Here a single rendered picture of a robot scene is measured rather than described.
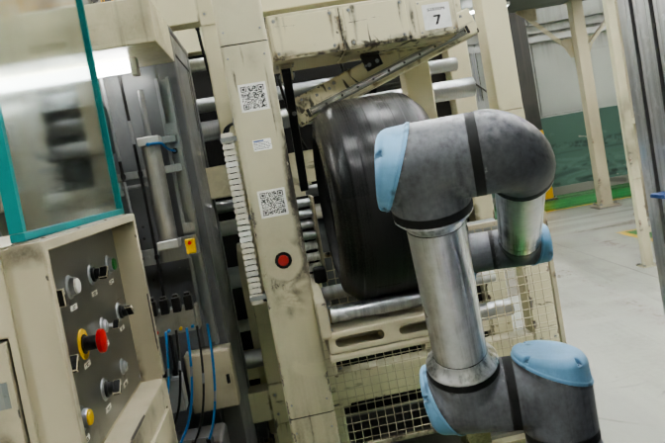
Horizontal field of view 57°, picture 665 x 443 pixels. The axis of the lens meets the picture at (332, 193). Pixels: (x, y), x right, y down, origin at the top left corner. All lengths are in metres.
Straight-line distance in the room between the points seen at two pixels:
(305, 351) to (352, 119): 0.65
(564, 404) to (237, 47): 1.18
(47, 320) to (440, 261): 0.54
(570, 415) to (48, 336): 0.76
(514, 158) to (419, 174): 0.12
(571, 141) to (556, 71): 1.28
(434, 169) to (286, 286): 0.97
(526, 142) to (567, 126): 11.01
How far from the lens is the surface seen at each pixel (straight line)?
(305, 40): 1.99
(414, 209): 0.84
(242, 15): 1.73
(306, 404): 1.80
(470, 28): 2.24
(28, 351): 0.94
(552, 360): 1.03
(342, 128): 1.58
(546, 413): 1.05
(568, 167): 11.84
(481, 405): 1.04
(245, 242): 1.71
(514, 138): 0.82
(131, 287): 1.43
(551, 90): 11.87
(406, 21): 2.04
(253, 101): 1.69
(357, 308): 1.66
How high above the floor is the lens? 1.30
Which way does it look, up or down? 3 degrees down
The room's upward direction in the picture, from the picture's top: 10 degrees counter-clockwise
